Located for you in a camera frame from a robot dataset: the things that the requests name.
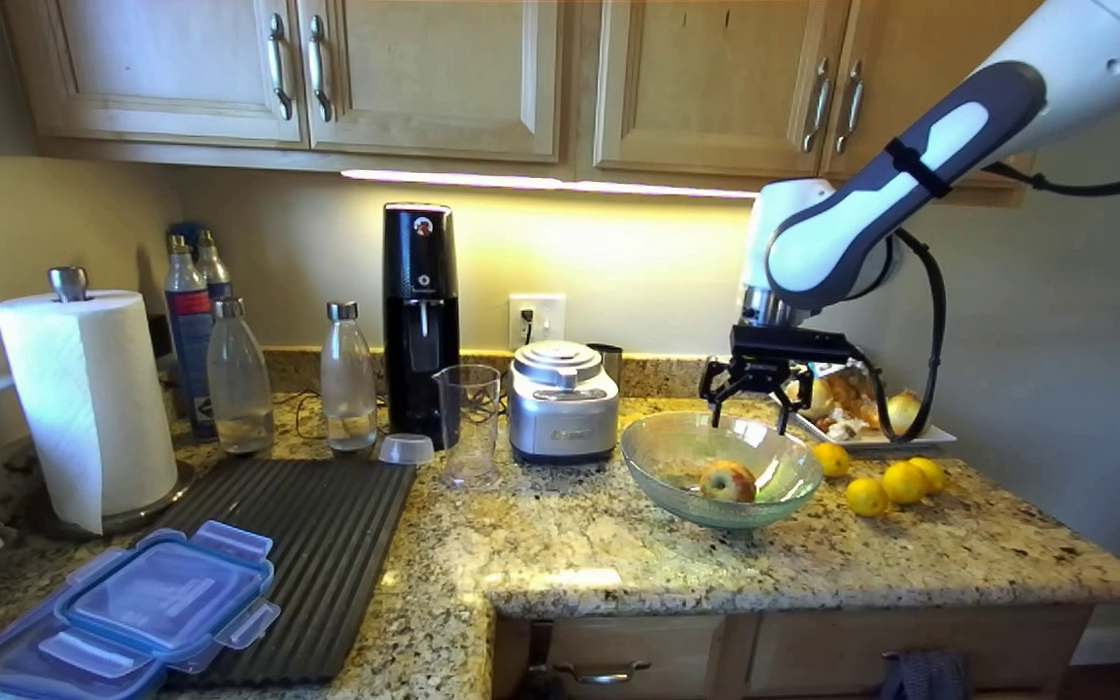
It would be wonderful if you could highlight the clear measuring jug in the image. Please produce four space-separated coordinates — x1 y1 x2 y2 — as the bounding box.
437 362 501 489

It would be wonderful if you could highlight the white paper towel roll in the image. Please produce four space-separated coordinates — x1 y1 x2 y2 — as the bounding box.
0 266 181 535

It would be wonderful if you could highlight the yellow onion front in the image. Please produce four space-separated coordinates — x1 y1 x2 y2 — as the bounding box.
888 393 922 439

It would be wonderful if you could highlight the clear plastic bottle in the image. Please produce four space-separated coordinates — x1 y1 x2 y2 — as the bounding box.
205 297 271 454

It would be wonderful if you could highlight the wooden base drawer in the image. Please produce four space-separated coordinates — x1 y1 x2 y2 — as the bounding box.
494 608 1088 700

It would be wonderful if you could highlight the green glass bowl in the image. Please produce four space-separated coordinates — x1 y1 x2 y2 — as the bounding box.
623 411 824 534

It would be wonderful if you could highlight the clear glass bottle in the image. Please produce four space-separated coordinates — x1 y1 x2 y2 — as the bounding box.
319 301 376 452

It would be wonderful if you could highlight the right upper wooden cabinet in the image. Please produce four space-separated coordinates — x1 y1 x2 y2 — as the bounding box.
592 0 1043 184

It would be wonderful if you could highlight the red label soda bottle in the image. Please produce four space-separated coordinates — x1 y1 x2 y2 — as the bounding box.
168 233 214 439

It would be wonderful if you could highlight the wooden cabinet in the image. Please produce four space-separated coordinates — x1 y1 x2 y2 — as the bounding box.
3 0 566 162
592 0 1043 184

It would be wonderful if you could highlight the black soda maker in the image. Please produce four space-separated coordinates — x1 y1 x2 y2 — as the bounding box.
383 207 459 443

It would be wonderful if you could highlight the red yellow apple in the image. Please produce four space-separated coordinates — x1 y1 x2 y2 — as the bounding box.
699 459 755 500

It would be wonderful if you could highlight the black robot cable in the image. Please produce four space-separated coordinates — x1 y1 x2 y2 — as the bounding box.
846 149 1120 443

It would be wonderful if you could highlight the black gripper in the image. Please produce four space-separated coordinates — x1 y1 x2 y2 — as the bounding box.
699 322 855 429

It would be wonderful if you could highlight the black ribbed drying mat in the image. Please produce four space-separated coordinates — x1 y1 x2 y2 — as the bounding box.
164 459 414 692

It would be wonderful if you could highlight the under cabinet light strip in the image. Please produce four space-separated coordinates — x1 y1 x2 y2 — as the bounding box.
339 169 755 204

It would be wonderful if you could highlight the white rectangular plate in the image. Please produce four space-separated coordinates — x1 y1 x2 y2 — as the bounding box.
796 393 955 446

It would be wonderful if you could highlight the dark hanging towel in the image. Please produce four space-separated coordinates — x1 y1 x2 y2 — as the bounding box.
878 651 969 700

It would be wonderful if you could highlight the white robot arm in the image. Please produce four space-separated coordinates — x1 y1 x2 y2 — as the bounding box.
699 0 1120 425

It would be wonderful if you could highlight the white wall outlet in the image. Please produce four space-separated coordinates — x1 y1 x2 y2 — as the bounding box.
511 293 566 345

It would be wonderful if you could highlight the blue lid food container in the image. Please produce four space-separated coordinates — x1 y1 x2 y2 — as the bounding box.
0 520 282 700

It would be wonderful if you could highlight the left upper wooden cabinet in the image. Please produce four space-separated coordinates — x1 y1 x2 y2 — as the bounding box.
3 0 566 162

